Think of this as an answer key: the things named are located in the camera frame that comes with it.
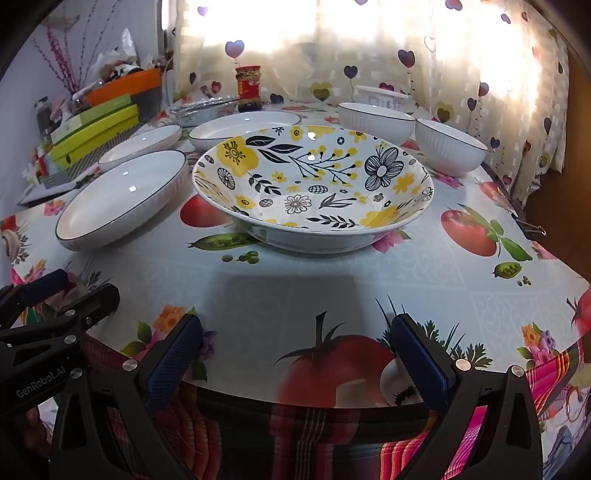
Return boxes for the white plate black rim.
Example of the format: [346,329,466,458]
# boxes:
[55,150,188,251]
[98,125,182,172]
[188,111,301,151]

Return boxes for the floral yellow patterned plate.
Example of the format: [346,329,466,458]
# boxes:
[192,125,435,255]

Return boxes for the white ribbed bowl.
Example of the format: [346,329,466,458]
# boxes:
[415,119,488,177]
[338,102,415,145]

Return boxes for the striped colourful cloth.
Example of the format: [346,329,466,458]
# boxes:
[82,336,591,480]

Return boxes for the lime green box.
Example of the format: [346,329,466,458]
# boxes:
[49,104,139,170]

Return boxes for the vegetable print tablecloth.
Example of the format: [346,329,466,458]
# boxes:
[0,98,591,480]

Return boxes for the black binder clip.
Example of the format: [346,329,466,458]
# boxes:
[511,211,547,240]

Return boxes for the light green box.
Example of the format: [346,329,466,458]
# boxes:
[51,94,131,144]

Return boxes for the dark glass jar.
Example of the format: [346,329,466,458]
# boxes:
[34,96,52,137]

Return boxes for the stacked foil trays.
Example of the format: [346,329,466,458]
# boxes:
[169,96,238,128]

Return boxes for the wooden cabinet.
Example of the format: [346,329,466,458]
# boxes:
[525,58,591,279]

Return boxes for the orange box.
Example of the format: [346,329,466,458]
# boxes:
[85,68,161,106]

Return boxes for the purple dried flower branches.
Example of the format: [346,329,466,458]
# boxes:
[32,1,122,94]

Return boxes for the red label sauce jar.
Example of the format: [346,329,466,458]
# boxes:
[235,65,263,113]

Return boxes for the white plastic tub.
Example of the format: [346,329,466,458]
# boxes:
[353,85,416,114]

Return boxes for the heart pattern curtain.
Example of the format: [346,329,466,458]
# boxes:
[170,0,569,202]

